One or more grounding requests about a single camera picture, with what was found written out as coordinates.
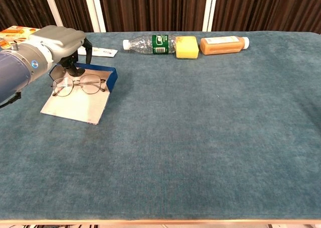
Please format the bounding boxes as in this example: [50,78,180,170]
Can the wide white frame post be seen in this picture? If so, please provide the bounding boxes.
[202,0,219,32]
[82,0,107,33]

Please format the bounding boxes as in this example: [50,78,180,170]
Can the dark brown curtain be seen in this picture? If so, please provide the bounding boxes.
[0,0,321,35]

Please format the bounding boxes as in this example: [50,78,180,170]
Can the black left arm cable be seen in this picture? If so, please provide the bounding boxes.
[0,91,22,109]

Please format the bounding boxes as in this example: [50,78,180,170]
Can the teal table cloth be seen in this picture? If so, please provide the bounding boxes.
[0,31,321,221]

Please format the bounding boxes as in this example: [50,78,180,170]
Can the clear bottle green label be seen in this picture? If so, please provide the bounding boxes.
[122,34,178,55]

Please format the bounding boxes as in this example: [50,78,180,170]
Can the thin white frame post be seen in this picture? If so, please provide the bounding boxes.
[42,0,66,34]

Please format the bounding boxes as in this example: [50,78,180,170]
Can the brown drink bottle white cap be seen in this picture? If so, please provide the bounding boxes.
[200,36,250,56]

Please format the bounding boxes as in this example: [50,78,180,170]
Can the orange biscuit box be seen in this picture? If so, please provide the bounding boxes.
[0,25,41,50]

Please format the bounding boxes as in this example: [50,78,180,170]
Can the blue glasses case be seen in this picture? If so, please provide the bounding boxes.
[40,62,118,125]

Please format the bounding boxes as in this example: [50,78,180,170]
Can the thin-rimmed eyeglasses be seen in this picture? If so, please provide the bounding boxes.
[52,74,107,97]

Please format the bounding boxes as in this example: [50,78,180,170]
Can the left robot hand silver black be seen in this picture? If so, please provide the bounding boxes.
[28,25,93,78]

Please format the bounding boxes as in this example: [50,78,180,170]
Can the white toothpaste tube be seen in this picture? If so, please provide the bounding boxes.
[77,46,118,58]

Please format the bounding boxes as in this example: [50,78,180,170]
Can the yellow sponge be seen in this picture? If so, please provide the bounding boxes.
[175,36,200,60]

